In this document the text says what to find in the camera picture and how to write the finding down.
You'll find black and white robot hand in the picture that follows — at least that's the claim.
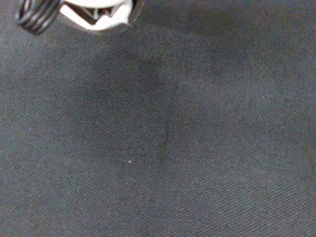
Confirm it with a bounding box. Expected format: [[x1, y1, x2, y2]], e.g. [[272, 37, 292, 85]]
[[14, 0, 136, 35]]

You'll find black bench cloth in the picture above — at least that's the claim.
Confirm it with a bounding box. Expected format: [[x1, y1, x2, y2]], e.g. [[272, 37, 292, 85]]
[[0, 0, 316, 237]]

